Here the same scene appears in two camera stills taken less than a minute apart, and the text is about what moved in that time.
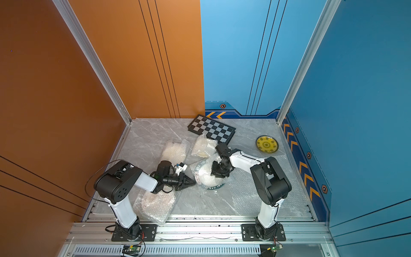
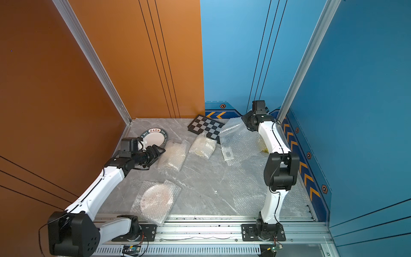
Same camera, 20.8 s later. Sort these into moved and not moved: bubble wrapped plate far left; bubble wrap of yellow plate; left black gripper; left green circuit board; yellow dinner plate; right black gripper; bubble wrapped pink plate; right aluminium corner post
Moved: right black gripper; left black gripper
Not moved: bubble wrap of yellow plate; bubble wrapped plate far left; bubble wrapped pink plate; yellow dinner plate; left green circuit board; right aluminium corner post
